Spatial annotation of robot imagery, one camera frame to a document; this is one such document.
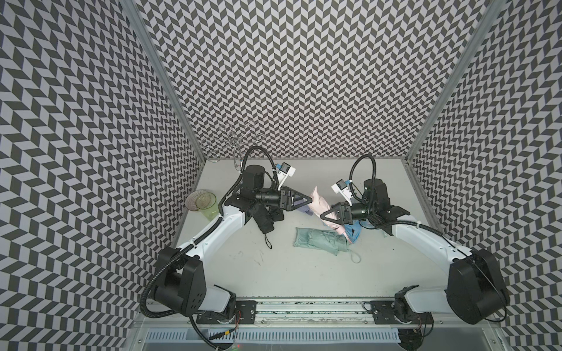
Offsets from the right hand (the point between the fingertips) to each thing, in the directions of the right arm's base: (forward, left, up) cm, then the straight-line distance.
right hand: (324, 219), depth 74 cm
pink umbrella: (+2, +2, +6) cm, 6 cm away
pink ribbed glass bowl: (+17, +56, -14) cm, 60 cm away
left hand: (+3, +6, +6) cm, 9 cm away
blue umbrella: (+4, -14, -17) cm, 22 cm away
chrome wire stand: (+27, +35, +12) cm, 46 cm away
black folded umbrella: (+10, +23, -17) cm, 30 cm away
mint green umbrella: (-1, -1, -16) cm, 16 cm away
